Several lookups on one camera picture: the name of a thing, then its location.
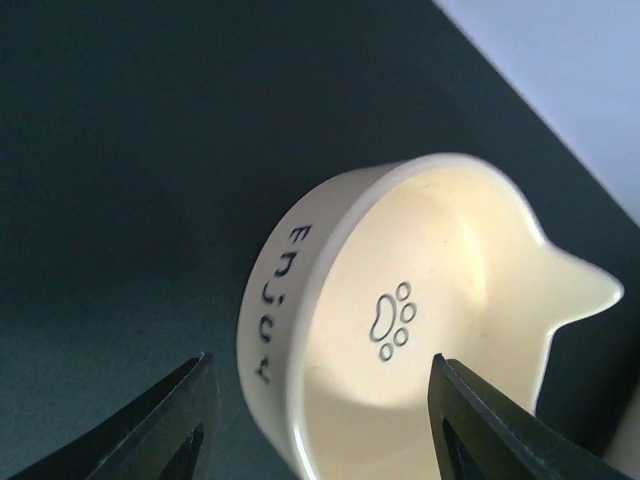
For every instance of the beige cat-ear bowl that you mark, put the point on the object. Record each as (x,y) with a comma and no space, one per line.
(369,276)

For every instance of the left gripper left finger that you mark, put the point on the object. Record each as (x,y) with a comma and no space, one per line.
(165,433)

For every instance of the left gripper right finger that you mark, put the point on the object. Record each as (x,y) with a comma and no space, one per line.
(479,433)

